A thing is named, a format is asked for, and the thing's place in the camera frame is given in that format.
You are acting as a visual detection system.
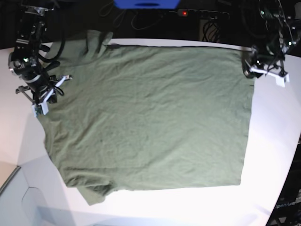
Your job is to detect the black power strip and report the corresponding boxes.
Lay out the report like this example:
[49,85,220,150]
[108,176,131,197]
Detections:
[177,9,230,20]

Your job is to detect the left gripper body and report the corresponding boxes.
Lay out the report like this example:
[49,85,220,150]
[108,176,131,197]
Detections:
[249,46,288,77]

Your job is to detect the grey floor cables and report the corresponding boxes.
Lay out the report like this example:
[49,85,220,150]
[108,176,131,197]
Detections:
[98,2,167,31]

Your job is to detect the green t-shirt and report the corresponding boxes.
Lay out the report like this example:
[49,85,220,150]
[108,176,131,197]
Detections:
[38,30,254,205]

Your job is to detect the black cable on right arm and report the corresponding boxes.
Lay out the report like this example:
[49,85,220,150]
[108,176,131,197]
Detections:
[39,39,66,71]

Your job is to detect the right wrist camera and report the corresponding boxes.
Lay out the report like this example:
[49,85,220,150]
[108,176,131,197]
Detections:
[32,102,49,117]

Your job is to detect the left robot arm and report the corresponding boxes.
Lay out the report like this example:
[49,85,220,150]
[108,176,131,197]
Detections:
[241,0,301,81]

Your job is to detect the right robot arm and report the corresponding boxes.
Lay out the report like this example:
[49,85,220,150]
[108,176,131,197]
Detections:
[8,0,66,105]

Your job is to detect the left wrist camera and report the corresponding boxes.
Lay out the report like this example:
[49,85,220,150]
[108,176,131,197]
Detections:
[275,74,290,87]

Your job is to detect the blue box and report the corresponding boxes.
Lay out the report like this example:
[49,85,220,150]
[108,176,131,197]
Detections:
[113,0,180,9]

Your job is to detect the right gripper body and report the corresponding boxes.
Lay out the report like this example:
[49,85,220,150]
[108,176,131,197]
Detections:
[15,75,64,104]

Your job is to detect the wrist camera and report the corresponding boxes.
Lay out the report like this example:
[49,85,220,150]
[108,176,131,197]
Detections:
[275,74,290,87]
[32,102,49,117]

